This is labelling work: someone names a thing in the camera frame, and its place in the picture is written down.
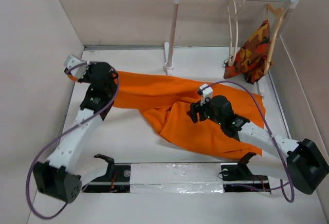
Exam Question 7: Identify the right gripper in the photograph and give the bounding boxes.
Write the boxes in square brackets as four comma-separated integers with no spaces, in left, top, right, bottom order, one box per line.
[187,95,223,126]

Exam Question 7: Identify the orange trousers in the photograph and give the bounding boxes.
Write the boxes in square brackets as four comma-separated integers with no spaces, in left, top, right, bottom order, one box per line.
[114,71,262,159]

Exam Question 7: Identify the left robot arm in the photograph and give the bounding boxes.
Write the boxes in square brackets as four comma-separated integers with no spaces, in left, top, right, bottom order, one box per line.
[32,62,119,203]

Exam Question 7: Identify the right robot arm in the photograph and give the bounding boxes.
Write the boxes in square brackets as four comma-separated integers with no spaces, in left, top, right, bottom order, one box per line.
[187,96,328,195]

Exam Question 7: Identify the empty wooden hanger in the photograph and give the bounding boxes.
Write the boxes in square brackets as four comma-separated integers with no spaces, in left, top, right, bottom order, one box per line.
[227,0,246,66]

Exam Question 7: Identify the wooden hanger with garment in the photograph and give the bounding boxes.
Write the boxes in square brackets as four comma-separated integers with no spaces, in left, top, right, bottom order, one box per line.
[263,3,284,75]

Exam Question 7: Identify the orange camouflage garment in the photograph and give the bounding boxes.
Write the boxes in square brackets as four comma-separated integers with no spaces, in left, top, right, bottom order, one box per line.
[224,20,270,84]

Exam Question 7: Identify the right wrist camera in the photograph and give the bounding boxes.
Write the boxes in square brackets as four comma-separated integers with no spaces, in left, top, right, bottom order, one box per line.
[197,84,213,106]

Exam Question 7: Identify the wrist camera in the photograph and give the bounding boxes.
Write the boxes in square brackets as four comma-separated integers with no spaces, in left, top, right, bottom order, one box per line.
[64,54,88,79]
[197,84,213,106]

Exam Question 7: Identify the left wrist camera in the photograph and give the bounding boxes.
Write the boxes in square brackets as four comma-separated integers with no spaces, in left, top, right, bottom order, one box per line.
[64,54,88,79]

